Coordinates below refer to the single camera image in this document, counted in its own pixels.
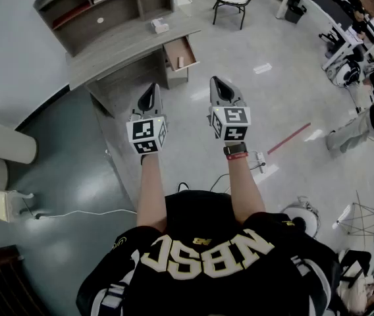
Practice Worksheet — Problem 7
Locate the long white table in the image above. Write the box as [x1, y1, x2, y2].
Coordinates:
[275, 0, 374, 72]

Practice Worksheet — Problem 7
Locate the black lettered jersey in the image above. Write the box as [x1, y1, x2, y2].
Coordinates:
[75, 189, 341, 316]

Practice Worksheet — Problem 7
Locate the wire frame stool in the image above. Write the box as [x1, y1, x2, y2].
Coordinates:
[333, 190, 374, 240]

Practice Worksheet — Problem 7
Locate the white round pedestal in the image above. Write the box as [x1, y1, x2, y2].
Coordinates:
[0, 107, 39, 191]

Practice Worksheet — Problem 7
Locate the black wrist watch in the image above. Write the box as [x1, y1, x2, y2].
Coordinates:
[223, 142, 248, 156]

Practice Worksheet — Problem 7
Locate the white waste bin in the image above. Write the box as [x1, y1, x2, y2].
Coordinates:
[176, 0, 194, 17]

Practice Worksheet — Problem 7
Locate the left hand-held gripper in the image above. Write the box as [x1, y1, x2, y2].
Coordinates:
[126, 83, 169, 157]

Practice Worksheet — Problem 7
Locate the person's left forearm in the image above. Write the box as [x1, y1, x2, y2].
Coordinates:
[136, 153, 169, 234]

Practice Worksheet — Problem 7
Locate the white tissue box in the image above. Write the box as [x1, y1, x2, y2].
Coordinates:
[150, 18, 170, 35]

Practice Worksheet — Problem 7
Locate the grey wooden shelf hutch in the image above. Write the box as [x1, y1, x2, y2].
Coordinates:
[33, 0, 178, 58]

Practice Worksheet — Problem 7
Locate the red floor tape strip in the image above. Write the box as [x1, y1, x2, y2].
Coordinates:
[267, 122, 312, 155]

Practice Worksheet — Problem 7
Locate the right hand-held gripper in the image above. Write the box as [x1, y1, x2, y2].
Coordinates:
[207, 76, 252, 142]

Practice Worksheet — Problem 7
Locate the white power strip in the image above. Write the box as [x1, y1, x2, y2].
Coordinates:
[248, 150, 267, 174]

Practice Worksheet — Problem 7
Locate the black cable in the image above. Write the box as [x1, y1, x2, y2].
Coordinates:
[177, 172, 232, 194]

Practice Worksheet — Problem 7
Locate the overturned white stool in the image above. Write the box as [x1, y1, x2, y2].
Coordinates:
[0, 188, 36, 224]

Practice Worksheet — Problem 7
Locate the dark round-back chair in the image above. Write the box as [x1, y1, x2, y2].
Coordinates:
[210, 0, 255, 31]

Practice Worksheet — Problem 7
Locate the grey wooden desk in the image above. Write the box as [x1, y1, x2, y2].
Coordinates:
[65, 11, 203, 119]

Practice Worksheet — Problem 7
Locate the person's right forearm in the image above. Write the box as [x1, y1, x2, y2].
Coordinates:
[227, 156, 267, 226]

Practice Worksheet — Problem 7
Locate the black bin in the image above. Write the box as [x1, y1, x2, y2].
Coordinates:
[283, 3, 307, 24]

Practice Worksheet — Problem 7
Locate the white cable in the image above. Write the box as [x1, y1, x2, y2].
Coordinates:
[34, 208, 139, 221]

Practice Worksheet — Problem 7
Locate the wooden drawer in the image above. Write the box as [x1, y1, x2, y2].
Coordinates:
[162, 35, 199, 72]

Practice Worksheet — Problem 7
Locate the white headset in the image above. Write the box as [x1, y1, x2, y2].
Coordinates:
[334, 60, 361, 88]

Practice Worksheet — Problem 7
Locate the white round device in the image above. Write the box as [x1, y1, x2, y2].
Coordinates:
[280, 200, 321, 240]

